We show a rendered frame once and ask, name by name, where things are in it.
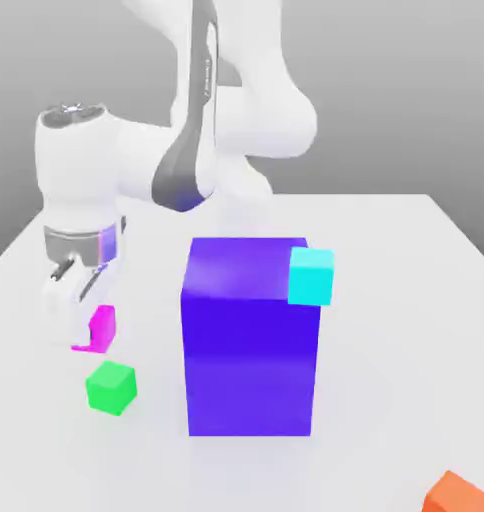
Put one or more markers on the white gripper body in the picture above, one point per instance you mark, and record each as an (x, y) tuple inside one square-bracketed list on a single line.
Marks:
[(66, 308)]

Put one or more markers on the small magenta cube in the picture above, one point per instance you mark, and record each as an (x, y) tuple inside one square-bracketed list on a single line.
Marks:
[(104, 326)]

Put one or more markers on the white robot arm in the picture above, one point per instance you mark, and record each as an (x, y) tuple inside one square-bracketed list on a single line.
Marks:
[(242, 116)]

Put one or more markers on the small green cube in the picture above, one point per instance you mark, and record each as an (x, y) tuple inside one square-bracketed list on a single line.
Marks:
[(110, 388)]

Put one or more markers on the small cyan cube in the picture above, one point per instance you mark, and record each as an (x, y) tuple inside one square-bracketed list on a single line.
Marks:
[(310, 276)]

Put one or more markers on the small orange cube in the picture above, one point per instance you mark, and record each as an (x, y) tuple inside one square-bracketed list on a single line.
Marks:
[(454, 494)]

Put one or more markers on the large purple box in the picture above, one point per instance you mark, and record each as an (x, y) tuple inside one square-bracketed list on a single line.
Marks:
[(248, 360)]

